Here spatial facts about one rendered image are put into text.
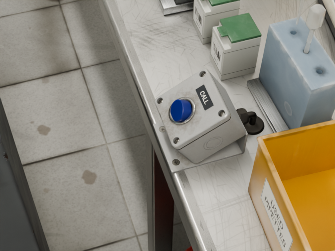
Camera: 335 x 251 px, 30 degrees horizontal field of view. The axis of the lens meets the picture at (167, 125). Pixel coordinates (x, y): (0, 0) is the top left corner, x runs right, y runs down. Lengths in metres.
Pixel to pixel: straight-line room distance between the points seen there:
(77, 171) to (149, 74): 0.99
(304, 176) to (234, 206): 0.09
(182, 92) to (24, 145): 1.17
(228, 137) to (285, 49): 0.11
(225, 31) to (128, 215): 0.99
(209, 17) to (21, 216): 0.38
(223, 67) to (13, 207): 0.35
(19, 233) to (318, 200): 0.46
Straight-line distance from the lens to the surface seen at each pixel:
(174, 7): 0.85
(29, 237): 0.97
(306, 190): 0.69
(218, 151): 0.71
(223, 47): 0.74
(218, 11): 0.79
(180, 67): 0.79
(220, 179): 0.70
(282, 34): 0.70
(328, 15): 0.86
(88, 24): 2.10
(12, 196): 0.86
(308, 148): 0.66
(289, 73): 0.69
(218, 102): 0.65
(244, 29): 0.75
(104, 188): 1.71
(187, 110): 0.66
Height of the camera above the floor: 1.47
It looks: 54 degrees down
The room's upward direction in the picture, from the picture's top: 1 degrees clockwise
